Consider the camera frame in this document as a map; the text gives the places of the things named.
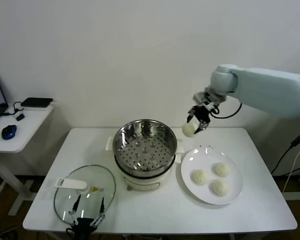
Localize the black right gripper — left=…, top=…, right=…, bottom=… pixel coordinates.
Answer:
left=186, top=106, right=212, bottom=135

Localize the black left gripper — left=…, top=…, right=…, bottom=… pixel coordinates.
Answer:
left=67, top=194, right=106, bottom=233

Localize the white steamed baozi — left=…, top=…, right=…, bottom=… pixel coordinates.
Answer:
left=181, top=122, right=198, bottom=138
left=208, top=178, right=231, bottom=198
left=212, top=161, right=232, bottom=178
left=191, top=169, right=212, bottom=186

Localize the stainless steel steamer pot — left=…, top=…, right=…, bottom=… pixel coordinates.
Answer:
left=112, top=119, right=178, bottom=177

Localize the white round plate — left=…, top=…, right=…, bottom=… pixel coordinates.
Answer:
left=180, top=147, right=244, bottom=206

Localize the white electric cooker base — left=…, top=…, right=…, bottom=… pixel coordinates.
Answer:
left=104, top=136, right=185, bottom=192

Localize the white side desk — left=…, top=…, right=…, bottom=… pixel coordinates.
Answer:
left=0, top=104, right=55, bottom=217

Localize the blue computer mouse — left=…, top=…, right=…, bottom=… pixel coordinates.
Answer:
left=1, top=124, right=18, bottom=140

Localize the flat white box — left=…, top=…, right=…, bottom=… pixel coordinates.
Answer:
left=20, top=104, right=61, bottom=112

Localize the flat black box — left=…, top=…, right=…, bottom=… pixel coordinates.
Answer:
left=20, top=97, right=54, bottom=109

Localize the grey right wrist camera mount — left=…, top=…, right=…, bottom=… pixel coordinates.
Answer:
left=192, top=91, right=227, bottom=111

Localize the glass lid with white handle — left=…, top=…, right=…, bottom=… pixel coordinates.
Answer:
left=53, top=164, right=116, bottom=224

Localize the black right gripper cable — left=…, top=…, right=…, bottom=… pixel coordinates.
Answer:
left=211, top=102, right=243, bottom=118

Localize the black cable with adapter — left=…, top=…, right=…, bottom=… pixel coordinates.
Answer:
left=269, top=128, right=300, bottom=176

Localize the thin white cable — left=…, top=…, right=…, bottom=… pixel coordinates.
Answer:
left=282, top=129, right=300, bottom=195

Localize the black cable on desk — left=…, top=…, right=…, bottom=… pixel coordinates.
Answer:
left=2, top=101, right=25, bottom=117

